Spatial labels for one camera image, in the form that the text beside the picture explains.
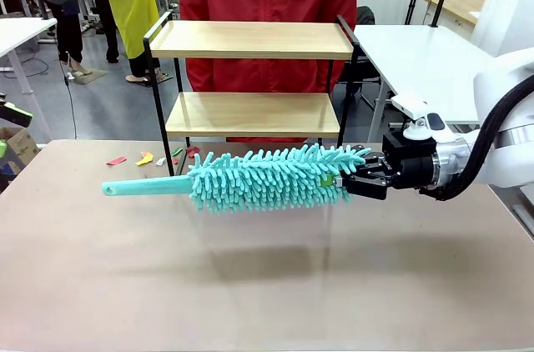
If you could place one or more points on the black green-tipped left gripper finger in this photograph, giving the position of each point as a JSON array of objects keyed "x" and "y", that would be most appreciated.
[
  {"x": 2, "y": 148},
  {"x": 16, "y": 114}
]

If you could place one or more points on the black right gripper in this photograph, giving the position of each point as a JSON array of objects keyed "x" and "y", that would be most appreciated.
[{"x": 409, "y": 162}]

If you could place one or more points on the teal microfibre duster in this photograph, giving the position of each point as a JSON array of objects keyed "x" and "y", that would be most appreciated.
[{"x": 267, "y": 181}]

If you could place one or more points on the large red paper scrap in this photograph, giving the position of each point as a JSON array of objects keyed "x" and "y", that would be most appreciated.
[{"x": 117, "y": 161}]

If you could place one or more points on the yellow paper scrap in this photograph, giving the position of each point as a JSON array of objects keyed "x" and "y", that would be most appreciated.
[{"x": 144, "y": 159}]

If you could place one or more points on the white paper scrap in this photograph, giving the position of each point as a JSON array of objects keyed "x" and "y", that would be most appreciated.
[{"x": 160, "y": 161}]

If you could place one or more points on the two-tier wooden black-framed shelf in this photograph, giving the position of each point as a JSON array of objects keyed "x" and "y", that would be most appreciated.
[{"x": 250, "y": 45}]

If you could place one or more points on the brown cardboard box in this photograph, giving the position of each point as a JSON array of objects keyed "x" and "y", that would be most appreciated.
[{"x": 23, "y": 147}]

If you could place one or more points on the small white table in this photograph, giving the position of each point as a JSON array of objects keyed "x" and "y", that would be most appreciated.
[{"x": 21, "y": 33}]

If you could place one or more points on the grey floor mat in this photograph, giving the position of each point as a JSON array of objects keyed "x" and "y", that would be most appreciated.
[{"x": 92, "y": 76}]

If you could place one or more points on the large white table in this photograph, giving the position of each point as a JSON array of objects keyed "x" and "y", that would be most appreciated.
[{"x": 409, "y": 60}]

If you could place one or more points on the person in dark clothes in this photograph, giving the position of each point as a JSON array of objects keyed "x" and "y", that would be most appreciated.
[{"x": 62, "y": 1}]

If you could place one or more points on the black office chair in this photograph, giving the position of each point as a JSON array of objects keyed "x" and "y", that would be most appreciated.
[{"x": 366, "y": 16}]

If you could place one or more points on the person in yellow apron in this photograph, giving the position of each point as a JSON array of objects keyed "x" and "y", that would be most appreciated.
[{"x": 129, "y": 1}]

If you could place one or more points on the wooden desk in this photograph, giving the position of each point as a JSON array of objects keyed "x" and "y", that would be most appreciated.
[{"x": 454, "y": 3}]

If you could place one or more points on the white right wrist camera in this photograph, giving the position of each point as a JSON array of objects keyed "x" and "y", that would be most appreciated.
[{"x": 417, "y": 108}]

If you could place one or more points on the grey metal rail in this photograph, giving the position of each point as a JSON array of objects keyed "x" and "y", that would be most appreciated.
[{"x": 527, "y": 218}]

